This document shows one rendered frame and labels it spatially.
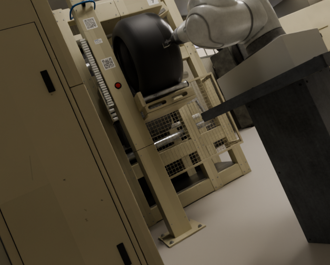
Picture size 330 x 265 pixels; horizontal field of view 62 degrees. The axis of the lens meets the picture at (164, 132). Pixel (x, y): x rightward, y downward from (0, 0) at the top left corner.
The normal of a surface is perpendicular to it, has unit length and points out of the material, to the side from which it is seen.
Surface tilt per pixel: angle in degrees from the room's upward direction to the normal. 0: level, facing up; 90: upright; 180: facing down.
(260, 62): 90
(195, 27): 97
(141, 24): 64
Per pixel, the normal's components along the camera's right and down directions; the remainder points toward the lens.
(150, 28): 0.14, -0.40
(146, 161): 0.27, -0.14
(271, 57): -0.73, 0.31
